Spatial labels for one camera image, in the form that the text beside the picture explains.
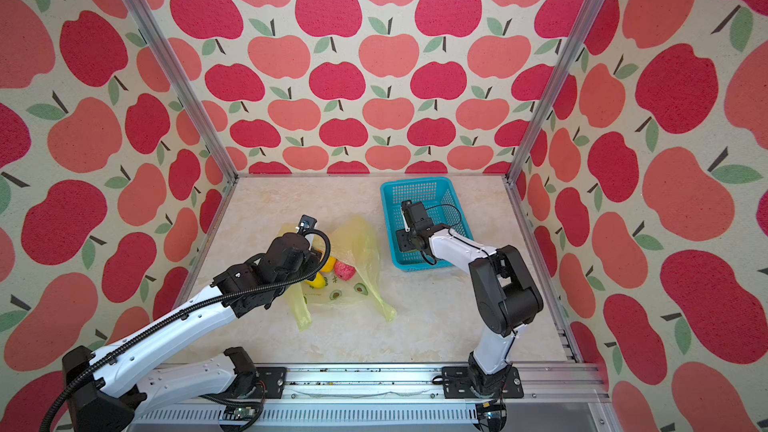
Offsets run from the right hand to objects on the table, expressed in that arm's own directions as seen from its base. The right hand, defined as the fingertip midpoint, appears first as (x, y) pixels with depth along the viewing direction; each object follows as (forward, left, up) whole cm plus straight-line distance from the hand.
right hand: (414, 234), depth 96 cm
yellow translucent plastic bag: (-14, +16, +14) cm, 25 cm away
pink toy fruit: (-15, +21, -1) cm, 26 cm away
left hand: (-17, +25, +14) cm, 34 cm away
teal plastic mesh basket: (+27, -6, -7) cm, 28 cm away
